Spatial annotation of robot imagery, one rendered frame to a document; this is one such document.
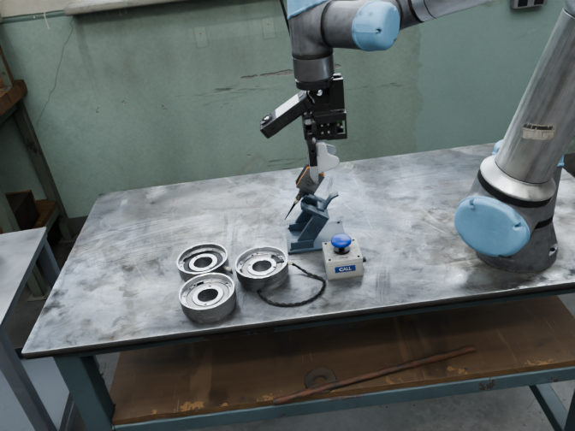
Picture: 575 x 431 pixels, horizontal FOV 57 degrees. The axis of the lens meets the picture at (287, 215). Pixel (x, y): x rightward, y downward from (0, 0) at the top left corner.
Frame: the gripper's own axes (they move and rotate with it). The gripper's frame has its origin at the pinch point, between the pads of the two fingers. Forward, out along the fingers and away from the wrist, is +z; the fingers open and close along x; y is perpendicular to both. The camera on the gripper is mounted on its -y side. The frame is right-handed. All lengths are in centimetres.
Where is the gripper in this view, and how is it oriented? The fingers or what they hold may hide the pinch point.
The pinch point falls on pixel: (311, 174)
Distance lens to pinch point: 108.7
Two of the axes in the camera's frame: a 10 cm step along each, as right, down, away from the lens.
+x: -0.5, -5.2, 8.5
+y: 9.9, -1.2, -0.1
